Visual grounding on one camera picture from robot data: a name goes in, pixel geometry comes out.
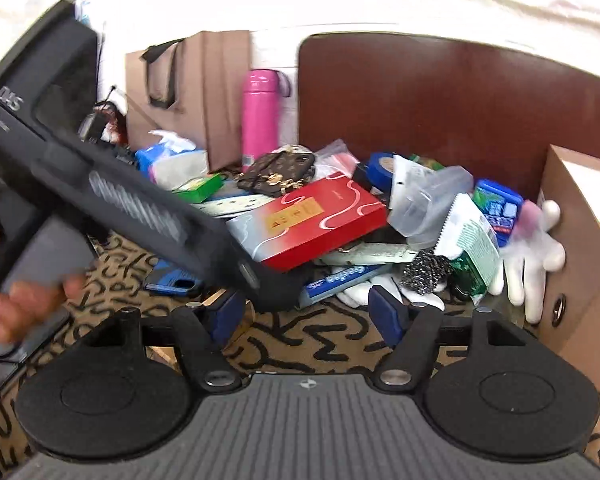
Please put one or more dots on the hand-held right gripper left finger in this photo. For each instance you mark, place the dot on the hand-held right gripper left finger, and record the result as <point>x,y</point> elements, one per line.
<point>230,310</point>

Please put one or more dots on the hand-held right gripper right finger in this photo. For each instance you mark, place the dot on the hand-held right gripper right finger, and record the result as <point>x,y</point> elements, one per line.
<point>382,310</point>

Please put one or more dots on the blue black phone case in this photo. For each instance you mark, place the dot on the blue black phone case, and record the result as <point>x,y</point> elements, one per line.
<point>172,280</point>

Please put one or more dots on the patterned tan desktop cloth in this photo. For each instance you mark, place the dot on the patterned tan desktop cloth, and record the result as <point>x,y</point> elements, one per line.
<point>300,345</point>

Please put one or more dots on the person's left hand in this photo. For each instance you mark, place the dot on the person's left hand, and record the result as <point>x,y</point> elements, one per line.
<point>25,307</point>

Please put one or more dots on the blue tissue pack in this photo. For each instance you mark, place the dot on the blue tissue pack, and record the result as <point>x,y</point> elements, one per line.
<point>155,157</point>

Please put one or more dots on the blue toothpaste tube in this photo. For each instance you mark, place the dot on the blue toothpaste tube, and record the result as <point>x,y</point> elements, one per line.
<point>337,277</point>

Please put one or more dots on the pale green tube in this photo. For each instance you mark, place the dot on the pale green tube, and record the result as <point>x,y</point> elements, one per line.
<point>370,254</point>

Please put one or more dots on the steel wool scourer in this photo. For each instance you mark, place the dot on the steel wool scourer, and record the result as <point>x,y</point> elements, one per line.
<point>427,270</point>

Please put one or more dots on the small green box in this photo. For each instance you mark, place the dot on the small green box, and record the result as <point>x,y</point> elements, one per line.
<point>202,187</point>

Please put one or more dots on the red gift box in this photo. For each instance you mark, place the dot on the red gift box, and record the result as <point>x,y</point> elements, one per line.
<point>330,225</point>

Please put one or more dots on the white ruler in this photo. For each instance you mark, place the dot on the white ruler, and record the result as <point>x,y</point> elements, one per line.
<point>235,204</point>

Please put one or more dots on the clear plastic bag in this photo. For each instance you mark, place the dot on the clear plastic bag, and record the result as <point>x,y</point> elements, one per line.
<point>425,205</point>

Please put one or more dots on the green white snack packet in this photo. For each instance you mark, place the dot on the green white snack packet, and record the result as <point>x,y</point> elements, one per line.
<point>472,240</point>

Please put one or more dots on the brown paper bag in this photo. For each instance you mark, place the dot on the brown paper bag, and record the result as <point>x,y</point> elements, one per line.
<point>205,100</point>

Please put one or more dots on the white barcode packet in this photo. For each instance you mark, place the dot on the white barcode packet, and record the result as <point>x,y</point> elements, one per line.
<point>405,175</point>

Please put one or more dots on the blue tape roll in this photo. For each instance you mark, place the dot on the blue tape roll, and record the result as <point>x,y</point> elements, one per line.
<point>380,170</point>

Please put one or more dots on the brown patterned phone case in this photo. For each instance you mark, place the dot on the brown patterned phone case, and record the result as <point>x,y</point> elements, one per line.
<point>275,170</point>

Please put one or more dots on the pink clear zip bag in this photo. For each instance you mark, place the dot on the pink clear zip bag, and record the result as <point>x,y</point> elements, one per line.
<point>342,160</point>

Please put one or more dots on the pink thermos bottle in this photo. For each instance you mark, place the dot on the pink thermos bottle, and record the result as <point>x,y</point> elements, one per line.
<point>260,115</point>

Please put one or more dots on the blue gum pack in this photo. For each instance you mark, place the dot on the blue gum pack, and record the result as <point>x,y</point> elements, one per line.
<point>500,205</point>

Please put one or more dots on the brown cardboard box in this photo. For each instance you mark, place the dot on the brown cardboard box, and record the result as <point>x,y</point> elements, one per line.
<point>580,280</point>

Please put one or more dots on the dark brown headboard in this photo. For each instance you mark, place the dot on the dark brown headboard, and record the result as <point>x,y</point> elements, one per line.
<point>430,100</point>

